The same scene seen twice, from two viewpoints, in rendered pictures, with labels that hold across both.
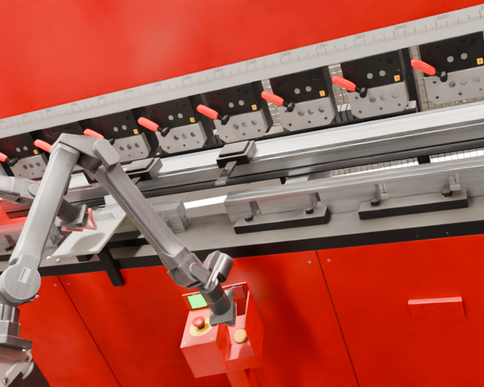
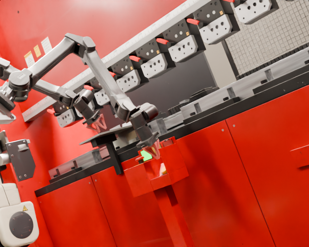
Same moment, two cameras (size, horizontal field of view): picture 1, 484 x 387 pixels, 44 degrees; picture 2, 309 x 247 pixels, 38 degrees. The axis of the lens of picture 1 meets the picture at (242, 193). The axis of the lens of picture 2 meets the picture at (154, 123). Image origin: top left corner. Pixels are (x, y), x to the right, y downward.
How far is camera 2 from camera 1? 1.20 m
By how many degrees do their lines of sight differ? 34
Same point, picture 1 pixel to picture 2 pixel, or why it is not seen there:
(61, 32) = (97, 17)
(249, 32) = not seen: outside the picture
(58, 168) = (60, 46)
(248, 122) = (185, 44)
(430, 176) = (297, 55)
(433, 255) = (298, 104)
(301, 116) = (212, 31)
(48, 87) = not seen: hidden behind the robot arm
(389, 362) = (292, 217)
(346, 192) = (248, 82)
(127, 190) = (97, 62)
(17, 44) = (79, 31)
